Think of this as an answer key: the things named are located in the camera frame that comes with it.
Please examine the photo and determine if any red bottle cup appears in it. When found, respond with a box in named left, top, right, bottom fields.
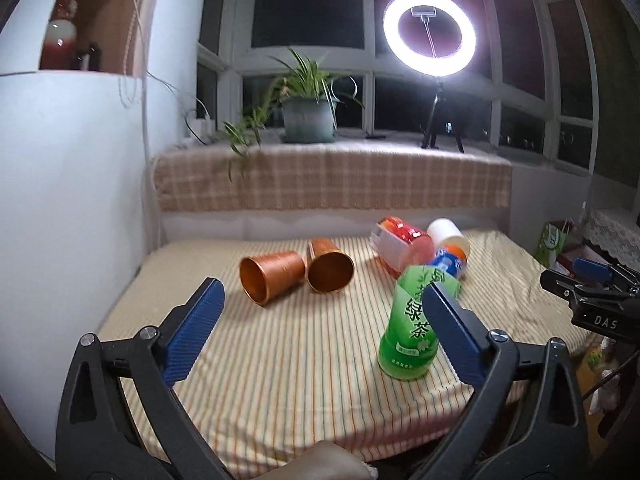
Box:
left=370, top=217, right=435, bottom=278

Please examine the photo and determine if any red white vase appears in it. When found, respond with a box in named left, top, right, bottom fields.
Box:
left=39, top=0, right=78, bottom=70

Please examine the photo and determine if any orange cup lying left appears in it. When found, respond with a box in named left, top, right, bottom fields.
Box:
left=239, top=250, right=306, bottom=307

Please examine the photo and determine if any potted spider plant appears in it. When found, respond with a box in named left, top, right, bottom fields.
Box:
left=220, top=48, right=363, bottom=181

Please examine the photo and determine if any blue bottle cup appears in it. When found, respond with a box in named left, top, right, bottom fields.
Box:
left=430, top=244, right=468, bottom=278

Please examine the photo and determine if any green paper bag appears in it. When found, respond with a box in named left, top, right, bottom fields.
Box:
left=534, top=219, right=574, bottom=269

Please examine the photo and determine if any plaid sofa back cover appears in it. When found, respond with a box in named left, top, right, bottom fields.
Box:
left=153, top=143, right=512, bottom=212

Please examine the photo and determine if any green tea bottle cup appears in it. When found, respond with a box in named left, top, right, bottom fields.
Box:
left=378, top=266, right=461, bottom=380

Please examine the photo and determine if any ring light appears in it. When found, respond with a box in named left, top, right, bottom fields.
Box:
left=382, top=0, right=477, bottom=78

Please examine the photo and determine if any white plastic cup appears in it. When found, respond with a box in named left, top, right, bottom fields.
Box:
left=426, top=218, right=471, bottom=257

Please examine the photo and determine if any orange cup lying right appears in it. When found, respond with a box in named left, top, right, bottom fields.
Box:
left=306, top=237, right=355, bottom=294

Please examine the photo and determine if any orange cup lying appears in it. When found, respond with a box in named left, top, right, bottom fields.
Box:
left=239, top=250, right=306, bottom=307
left=306, top=237, right=355, bottom=294

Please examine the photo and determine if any lace covered side table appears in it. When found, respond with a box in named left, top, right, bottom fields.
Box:
left=582, top=208, right=640, bottom=271

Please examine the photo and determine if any striped cushion mat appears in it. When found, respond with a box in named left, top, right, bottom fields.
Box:
left=96, top=228, right=601, bottom=478

